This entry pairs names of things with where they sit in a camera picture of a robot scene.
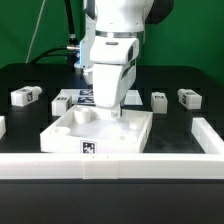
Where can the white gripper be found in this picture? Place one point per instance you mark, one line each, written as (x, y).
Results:
(114, 70)

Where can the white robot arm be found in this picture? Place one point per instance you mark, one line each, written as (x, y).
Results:
(118, 19)

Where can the white marker sheet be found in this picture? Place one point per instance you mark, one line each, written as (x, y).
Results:
(85, 96)

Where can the white square tabletop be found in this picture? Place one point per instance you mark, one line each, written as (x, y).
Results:
(90, 130)

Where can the white U-shaped obstacle fence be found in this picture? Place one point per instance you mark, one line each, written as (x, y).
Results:
(114, 166)

